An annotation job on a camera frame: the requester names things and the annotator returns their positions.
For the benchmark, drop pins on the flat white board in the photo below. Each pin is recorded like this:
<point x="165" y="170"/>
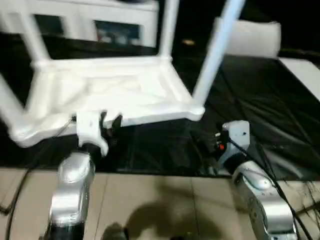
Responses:
<point x="305" y="75"/>

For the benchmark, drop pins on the small tan label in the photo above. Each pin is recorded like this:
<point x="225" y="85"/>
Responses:
<point x="188" y="42"/>

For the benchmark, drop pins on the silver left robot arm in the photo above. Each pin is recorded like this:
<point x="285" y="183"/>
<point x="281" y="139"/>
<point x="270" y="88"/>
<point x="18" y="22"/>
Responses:
<point x="72" y="195"/>

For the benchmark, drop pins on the white cabinet with glass doors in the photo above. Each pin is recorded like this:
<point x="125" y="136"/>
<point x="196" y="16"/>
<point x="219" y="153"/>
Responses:
<point x="125" y="17"/>

